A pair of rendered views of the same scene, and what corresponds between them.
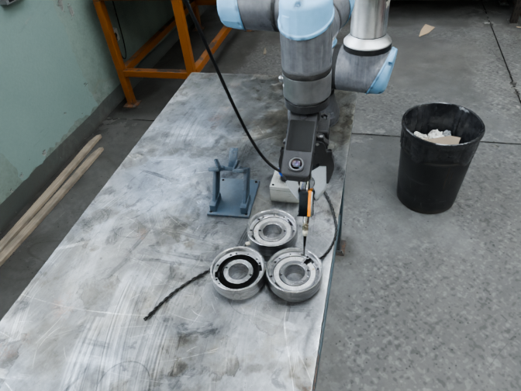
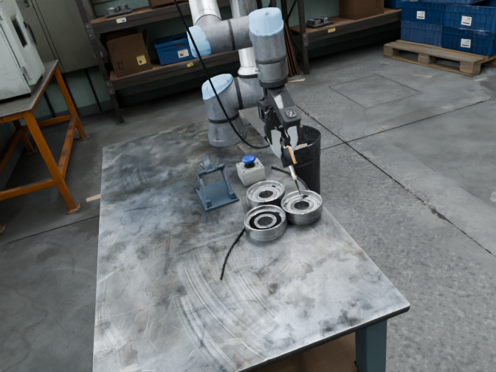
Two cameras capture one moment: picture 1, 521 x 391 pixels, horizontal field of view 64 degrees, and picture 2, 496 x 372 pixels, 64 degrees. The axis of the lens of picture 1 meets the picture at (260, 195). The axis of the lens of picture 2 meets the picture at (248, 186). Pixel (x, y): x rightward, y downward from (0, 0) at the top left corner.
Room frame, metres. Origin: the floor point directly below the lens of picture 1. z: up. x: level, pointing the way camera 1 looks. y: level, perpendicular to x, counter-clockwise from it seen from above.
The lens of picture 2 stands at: (-0.18, 0.48, 1.43)
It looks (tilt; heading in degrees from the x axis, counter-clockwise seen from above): 31 degrees down; 330
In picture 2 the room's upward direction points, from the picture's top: 11 degrees counter-clockwise
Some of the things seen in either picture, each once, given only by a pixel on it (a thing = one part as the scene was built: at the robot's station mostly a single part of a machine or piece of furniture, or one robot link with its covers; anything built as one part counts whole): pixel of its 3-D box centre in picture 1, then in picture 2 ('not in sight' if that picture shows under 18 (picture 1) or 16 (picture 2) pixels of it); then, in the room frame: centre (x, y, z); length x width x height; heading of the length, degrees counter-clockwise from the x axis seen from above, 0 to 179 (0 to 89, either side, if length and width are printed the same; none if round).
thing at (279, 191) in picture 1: (288, 183); (250, 170); (0.74, -0.07, 0.82); 0.08 x 0.07 x 0.05; 162
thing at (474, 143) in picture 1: (433, 161); (294, 168); (1.48, -0.81, 0.21); 0.34 x 0.34 x 0.43
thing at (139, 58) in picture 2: not in sight; (128, 52); (4.09, -0.86, 0.64); 0.49 x 0.40 x 0.37; 77
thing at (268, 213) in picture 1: (272, 233); (266, 196); (0.59, -0.02, 0.82); 0.10 x 0.10 x 0.04
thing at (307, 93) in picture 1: (305, 84); (271, 69); (0.59, -0.09, 1.15); 0.08 x 0.08 x 0.05
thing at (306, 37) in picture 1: (306, 32); (267, 35); (0.60, -0.09, 1.23); 0.09 x 0.08 x 0.11; 152
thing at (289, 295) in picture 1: (295, 275); (302, 207); (0.48, -0.05, 0.82); 0.10 x 0.10 x 0.04
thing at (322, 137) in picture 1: (307, 125); (274, 100); (0.60, -0.09, 1.07); 0.09 x 0.08 x 0.12; 165
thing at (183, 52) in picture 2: not in sight; (180, 47); (3.95, -1.37, 0.56); 0.52 x 0.38 x 0.22; 69
